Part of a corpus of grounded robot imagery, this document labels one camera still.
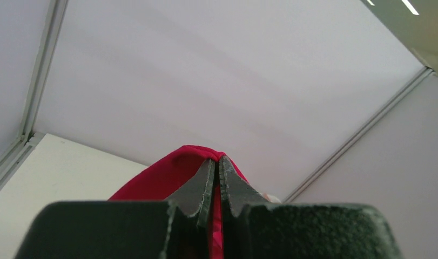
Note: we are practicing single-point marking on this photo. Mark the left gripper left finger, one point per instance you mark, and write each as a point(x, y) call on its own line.
point(195, 196)

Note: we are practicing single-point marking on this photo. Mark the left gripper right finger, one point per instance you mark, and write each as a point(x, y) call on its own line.
point(235, 192)

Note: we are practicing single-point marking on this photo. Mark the red t shirt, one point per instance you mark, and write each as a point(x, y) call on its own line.
point(154, 227)

